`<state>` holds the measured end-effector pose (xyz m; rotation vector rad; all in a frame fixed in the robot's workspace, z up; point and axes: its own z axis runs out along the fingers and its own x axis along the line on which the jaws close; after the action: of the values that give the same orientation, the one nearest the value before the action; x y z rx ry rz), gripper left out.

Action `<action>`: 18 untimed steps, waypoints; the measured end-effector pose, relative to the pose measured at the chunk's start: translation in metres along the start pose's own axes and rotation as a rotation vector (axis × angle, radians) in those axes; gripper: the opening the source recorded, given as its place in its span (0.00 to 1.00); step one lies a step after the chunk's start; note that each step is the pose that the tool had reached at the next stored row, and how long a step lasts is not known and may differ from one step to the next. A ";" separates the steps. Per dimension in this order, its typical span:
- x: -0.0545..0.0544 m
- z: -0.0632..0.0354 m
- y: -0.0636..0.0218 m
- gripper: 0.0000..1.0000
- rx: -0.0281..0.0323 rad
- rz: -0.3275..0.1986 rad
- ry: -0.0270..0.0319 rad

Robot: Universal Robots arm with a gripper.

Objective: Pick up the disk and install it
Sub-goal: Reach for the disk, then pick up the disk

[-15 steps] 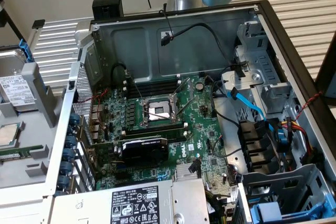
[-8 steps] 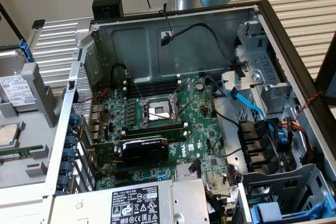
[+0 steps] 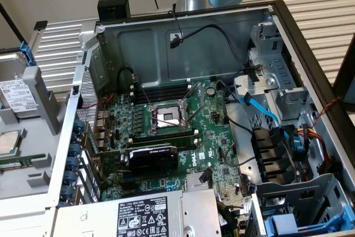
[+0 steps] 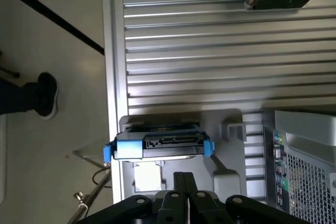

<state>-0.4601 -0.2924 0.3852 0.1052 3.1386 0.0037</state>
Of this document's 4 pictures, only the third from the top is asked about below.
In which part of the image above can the black graphics card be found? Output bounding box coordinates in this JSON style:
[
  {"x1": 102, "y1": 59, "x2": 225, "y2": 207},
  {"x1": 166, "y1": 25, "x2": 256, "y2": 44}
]
[{"x1": 93, "y1": 144, "x2": 179, "y2": 176}]

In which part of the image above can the metal socket cover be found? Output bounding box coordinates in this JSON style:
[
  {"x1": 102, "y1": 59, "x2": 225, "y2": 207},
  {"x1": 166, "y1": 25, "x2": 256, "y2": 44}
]
[{"x1": 179, "y1": 98, "x2": 192, "y2": 123}]

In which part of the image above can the black plastic shroud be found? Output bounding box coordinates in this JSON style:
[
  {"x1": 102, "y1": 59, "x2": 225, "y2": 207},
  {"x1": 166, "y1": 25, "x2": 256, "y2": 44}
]
[{"x1": 251, "y1": 127, "x2": 295, "y2": 185}]

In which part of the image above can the silver heat sink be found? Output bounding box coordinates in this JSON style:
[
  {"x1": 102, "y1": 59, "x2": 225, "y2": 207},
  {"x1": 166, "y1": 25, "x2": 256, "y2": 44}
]
[{"x1": 185, "y1": 172, "x2": 213, "y2": 192}]

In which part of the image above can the blue data wire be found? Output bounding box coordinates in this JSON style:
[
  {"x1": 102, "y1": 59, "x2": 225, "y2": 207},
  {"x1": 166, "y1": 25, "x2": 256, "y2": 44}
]
[{"x1": 240, "y1": 94, "x2": 286, "y2": 131}]

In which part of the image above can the hard disk with blue bracket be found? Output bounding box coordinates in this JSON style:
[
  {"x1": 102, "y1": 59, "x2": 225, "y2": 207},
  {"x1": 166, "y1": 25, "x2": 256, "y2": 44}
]
[
  {"x1": 0, "y1": 41, "x2": 42, "y2": 120},
  {"x1": 263, "y1": 206, "x2": 355, "y2": 236}
]

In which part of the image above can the black RAM slot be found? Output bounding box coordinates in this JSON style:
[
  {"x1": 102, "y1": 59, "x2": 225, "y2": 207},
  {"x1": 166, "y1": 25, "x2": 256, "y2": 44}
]
[
  {"x1": 130, "y1": 128, "x2": 199, "y2": 142},
  {"x1": 129, "y1": 78, "x2": 192, "y2": 96},
  {"x1": 130, "y1": 135, "x2": 199, "y2": 150},
  {"x1": 129, "y1": 85, "x2": 192, "y2": 104}
]

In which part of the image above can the metal locking lever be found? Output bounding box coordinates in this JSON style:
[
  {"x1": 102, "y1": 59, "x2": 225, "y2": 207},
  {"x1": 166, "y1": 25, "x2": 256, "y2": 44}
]
[
  {"x1": 187, "y1": 100, "x2": 209, "y2": 126},
  {"x1": 182, "y1": 82, "x2": 202, "y2": 102},
  {"x1": 131, "y1": 73, "x2": 153, "y2": 109}
]

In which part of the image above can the blue plastic latch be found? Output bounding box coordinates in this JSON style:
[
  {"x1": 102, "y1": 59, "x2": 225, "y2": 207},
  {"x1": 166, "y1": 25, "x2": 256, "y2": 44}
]
[{"x1": 291, "y1": 133, "x2": 306, "y2": 162}]

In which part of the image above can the silver power supply with label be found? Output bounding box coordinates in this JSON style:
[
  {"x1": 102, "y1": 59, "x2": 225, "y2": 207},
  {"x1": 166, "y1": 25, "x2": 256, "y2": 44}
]
[{"x1": 54, "y1": 189, "x2": 222, "y2": 237}]

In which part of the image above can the black box bracket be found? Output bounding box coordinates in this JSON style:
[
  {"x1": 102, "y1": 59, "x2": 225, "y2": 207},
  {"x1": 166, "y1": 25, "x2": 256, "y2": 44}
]
[{"x1": 97, "y1": 0, "x2": 131, "y2": 21}]

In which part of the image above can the black wire with connector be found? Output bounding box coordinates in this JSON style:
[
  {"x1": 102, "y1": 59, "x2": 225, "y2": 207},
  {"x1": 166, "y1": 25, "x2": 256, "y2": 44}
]
[{"x1": 169, "y1": 24, "x2": 263, "y2": 82}]

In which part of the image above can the green motherboard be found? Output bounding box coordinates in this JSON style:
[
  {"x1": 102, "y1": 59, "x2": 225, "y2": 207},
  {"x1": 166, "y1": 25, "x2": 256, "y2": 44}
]
[{"x1": 94, "y1": 78, "x2": 252, "y2": 221}]

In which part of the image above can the black plug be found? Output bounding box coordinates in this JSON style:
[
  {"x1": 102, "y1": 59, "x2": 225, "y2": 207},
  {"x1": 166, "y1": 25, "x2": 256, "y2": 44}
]
[{"x1": 200, "y1": 168, "x2": 214, "y2": 189}]

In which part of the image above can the CPU socket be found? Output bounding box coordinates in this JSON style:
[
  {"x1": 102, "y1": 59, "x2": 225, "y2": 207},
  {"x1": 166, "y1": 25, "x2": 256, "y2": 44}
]
[{"x1": 146, "y1": 99, "x2": 195, "y2": 135}]

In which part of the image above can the grey disk bay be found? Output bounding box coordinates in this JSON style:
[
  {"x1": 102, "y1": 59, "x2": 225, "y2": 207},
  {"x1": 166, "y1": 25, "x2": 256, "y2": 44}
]
[{"x1": 253, "y1": 173, "x2": 355, "y2": 237}]

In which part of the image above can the black looped wire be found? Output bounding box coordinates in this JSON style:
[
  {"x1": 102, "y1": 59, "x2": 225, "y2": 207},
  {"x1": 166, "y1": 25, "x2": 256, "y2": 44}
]
[{"x1": 118, "y1": 66, "x2": 139, "y2": 85}]

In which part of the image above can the black expansion slot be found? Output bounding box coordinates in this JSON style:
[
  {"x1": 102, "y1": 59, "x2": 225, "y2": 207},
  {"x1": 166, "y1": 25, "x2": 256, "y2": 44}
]
[{"x1": 120, "y1": 181, "x2": 144, "y2": 192}]

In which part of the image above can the red black twisted wire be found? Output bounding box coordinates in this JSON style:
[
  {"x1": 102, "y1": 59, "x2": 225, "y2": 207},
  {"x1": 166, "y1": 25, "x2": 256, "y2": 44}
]
[{"x1": 310, "y1": 97, "x2": 342, "y2": 129}]

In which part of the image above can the grey parts rack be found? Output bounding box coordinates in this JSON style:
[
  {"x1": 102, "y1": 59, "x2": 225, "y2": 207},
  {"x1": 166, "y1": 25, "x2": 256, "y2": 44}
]
[{"x1": 0, "y1": 65, "x2": 70, "y2": 201}]

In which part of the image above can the yellow red disk power wire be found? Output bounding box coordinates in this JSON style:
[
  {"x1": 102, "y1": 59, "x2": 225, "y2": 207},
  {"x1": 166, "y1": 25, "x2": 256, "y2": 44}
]
[{"x1": 296, "y1": 127, "x2": 343, "y2": 178}]

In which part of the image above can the silver drive cage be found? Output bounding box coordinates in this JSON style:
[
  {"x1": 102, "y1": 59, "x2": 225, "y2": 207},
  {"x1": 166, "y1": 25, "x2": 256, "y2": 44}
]
[{"x1": 246, "y1": 22, "x2": 313, "y2": 123}]

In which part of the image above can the silver CPU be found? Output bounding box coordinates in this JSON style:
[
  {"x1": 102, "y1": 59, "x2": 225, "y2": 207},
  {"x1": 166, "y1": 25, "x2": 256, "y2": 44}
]
[{"x1": 0, "y1": 130, "x2": 23, "y2": 156}]

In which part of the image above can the green RAM stick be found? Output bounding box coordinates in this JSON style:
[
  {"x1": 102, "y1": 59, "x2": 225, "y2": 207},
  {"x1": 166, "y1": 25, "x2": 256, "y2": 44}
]
[{"x1": 0, "y1": 154, "x2": 47, "y2": 170}]

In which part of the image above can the open PC case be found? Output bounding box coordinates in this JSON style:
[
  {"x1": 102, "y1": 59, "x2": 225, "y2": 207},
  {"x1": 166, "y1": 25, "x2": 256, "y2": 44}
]
[{"x1": 45, "y1": 0, "x2": 355, "y2": 237}]

